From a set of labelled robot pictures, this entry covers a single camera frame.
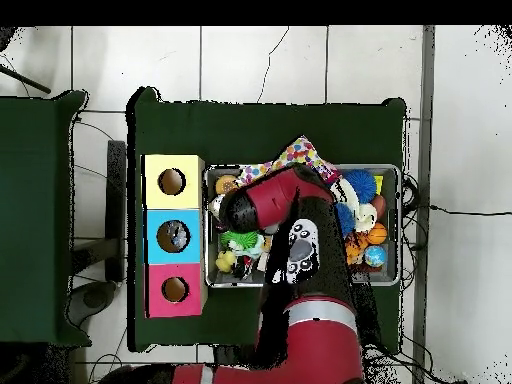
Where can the cream knitted cloth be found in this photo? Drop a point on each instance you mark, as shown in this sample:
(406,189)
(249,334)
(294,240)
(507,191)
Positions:
(364,214)

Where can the orange ball with cream dots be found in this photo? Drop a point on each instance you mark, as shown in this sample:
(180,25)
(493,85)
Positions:
(225,184)

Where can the blue spiky rubber ball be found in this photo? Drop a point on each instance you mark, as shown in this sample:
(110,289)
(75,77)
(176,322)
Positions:
(362,184)
(346,220)

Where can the dark green table cloth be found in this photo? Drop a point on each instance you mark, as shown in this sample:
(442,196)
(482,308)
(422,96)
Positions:
(280,120)
(40,200)

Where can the small orange basketball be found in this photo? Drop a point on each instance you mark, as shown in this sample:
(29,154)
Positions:
(377,234)

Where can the black panel stand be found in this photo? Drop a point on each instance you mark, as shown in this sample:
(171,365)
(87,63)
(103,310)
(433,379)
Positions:
(117,208)

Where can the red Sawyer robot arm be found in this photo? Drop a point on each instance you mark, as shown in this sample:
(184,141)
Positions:
(276,196)

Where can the yellow rubber duck toy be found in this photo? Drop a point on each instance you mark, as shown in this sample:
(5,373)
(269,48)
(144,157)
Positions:
(226,261)

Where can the wooden box with three holes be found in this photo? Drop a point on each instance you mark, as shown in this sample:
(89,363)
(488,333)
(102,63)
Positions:
(173,218)

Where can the grey stand base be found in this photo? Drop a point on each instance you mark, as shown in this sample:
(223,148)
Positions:
(98,298)

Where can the polka dot cloth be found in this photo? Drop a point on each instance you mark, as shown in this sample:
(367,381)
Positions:
(300,150)

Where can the shallow clear mesh bin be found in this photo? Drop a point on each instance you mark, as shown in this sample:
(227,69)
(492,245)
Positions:
(384,276)

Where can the green spiky rubber ball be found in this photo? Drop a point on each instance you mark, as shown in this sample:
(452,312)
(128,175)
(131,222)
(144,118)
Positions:
(240,242)

